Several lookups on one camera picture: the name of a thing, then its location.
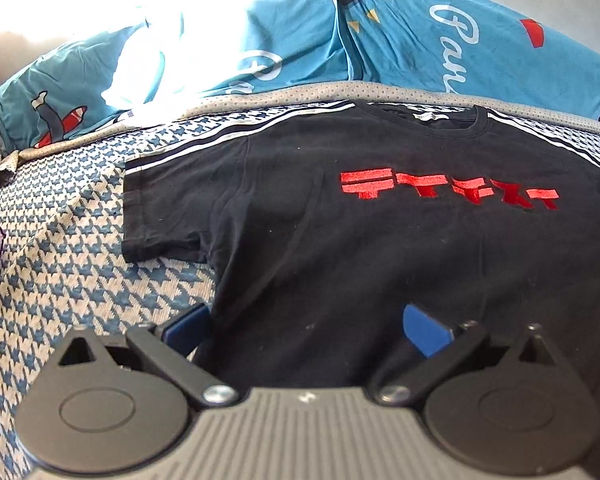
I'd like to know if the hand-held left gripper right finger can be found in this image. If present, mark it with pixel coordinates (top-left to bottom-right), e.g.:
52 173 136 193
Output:
372 304 568 406

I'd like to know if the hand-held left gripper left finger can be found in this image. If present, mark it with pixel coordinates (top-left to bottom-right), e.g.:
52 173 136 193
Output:
47 304 238 406

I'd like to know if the black t-shirt with red print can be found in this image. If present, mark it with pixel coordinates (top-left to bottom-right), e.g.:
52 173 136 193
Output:
121 100 600 397

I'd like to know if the blue airplane print bed sheet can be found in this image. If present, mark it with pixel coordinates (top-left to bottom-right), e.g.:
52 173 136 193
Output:
0 0 600 182

